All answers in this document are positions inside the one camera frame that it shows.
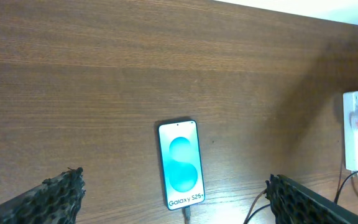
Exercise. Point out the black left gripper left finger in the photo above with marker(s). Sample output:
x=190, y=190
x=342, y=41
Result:
x=55, y=200

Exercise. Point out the white power strip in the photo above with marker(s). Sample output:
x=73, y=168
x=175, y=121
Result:
x=350, y=117

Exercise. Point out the blue Galaxy smartphone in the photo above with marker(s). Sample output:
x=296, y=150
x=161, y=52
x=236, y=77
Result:
x=182, y=169

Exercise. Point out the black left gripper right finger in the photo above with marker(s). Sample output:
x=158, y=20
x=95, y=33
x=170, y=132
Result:
x=292, y=202

